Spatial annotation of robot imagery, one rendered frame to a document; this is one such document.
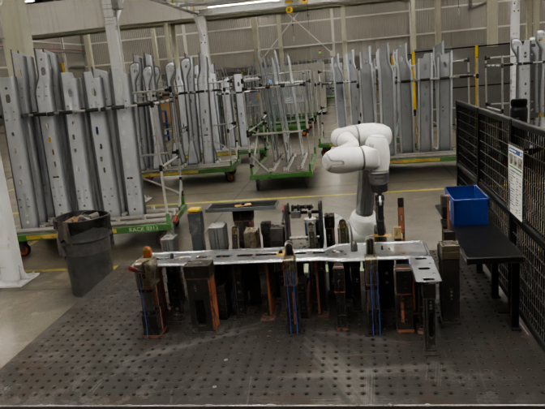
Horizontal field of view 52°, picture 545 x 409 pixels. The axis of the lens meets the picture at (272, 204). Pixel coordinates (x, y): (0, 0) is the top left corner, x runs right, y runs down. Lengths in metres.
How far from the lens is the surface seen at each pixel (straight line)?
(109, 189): 6.93
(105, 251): 5.31
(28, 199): 7.03
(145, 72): 10.29
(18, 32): 9.97
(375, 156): 2.44
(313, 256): 2.56
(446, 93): 9.74
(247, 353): 2.42
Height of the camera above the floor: 1.83
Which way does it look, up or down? 13 degrees down
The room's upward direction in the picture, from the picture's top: 5 degrees counter-clockwise
